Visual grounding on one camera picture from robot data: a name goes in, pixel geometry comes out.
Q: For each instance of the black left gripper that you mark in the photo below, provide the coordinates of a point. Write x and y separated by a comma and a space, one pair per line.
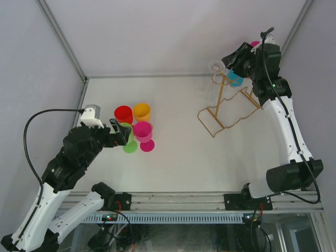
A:
120, 137

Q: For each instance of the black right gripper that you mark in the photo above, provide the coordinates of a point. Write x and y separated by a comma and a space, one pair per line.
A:
234, 61

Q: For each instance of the green wine glass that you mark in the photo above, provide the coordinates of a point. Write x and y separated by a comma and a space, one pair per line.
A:
131, 145

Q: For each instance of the magenta wine glass front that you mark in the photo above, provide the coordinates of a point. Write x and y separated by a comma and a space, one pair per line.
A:
143, 133

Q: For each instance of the magenta wine glass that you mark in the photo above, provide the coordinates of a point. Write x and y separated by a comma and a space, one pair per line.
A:
143, 133
255, 43

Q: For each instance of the red wine glass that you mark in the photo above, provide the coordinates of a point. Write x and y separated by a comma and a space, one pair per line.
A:
124, 114

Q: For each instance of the yellow wine glass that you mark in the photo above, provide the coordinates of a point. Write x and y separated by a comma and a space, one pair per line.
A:
142, 114

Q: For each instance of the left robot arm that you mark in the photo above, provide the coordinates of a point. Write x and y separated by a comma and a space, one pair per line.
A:
40, 231

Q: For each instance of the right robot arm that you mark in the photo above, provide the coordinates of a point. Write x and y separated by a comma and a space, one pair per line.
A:
297, 169

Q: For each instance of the blue wine glass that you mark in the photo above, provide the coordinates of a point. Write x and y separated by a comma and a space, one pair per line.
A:
237, 81

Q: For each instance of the clear wine glass front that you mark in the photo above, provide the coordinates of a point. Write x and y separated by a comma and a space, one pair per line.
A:
216, 68

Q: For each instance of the magenta wine glass rear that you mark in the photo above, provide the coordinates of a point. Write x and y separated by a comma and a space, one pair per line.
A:
255, 43

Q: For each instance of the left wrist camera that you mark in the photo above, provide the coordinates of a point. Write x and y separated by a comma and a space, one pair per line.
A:
90, 116

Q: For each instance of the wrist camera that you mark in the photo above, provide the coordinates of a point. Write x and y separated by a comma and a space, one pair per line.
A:
270, 39
90, 116

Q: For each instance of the gold wire glass rack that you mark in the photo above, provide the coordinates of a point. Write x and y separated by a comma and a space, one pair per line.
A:
228, 107

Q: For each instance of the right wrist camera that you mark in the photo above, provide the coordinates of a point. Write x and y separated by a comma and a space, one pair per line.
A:
270, 39

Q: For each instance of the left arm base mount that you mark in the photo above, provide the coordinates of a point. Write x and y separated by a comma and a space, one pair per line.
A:
118, 202

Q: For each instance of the slotted grey cable duct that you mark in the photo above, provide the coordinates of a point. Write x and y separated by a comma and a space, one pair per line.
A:
165, 218

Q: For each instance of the aluminium frame rail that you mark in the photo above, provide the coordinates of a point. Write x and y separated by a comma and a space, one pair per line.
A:
209, 202

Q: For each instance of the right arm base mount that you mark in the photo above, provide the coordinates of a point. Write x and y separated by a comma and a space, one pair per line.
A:
239, 202

